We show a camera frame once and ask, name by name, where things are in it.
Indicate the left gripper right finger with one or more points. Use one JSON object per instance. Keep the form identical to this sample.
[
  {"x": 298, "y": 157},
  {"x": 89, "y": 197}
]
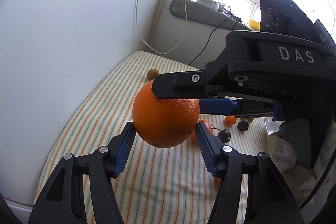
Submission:
[{"x": 269, "y": 197}]

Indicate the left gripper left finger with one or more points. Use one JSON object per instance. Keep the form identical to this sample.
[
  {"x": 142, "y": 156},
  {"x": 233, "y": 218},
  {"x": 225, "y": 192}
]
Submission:
[{"x": 62, "y": 198}]

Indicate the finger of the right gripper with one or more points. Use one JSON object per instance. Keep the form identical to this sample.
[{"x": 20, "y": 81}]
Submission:
[
  {"x": 181, "y": 85},
  {"x": 239, "y": 108}
]

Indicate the small orange kumquat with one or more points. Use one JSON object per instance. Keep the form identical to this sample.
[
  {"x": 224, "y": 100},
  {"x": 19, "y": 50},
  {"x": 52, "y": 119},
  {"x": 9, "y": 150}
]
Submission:
[{"x": 230, "y": 120}]

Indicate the large round orange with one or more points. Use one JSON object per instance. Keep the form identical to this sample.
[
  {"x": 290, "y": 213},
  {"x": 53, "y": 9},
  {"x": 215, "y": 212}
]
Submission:
[{"x": 163, "y": 123}]

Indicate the right white gloved hand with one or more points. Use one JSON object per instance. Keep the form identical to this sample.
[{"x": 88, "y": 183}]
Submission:
[{"x": 299, "y": 158}]

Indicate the dark plum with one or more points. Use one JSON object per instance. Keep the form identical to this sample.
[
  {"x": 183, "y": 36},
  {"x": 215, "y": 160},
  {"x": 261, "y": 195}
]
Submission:
[
  {"x": 224, "y": 135},
  {"x": 243, "y": 125}
]

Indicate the brown kiwi fruit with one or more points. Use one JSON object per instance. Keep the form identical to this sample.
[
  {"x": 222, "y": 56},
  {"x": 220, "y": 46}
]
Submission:
[{"x": 152, "y": 74}]

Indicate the small tangerine with stem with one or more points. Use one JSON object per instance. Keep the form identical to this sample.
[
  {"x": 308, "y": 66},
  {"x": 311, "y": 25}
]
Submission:
[{"x": 193, "y": 134}]

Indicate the yellow bowl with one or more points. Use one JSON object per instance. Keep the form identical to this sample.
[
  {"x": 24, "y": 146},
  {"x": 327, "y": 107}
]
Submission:
[{"x": 254, "y": 25}]

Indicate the floral white plate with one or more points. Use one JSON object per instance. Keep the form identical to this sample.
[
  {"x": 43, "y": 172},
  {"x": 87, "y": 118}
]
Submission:
[{"x": 272, "y": 127}]

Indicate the grey windowsill cloth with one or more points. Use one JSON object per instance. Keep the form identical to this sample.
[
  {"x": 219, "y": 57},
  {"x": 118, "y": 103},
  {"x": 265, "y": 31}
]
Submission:
[{"x": 192, "y": 11}]

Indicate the striped cloth mat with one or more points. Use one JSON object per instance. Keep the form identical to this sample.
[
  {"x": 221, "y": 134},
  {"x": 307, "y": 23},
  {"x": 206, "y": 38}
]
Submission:
[{"x": 158, "y": 185}]

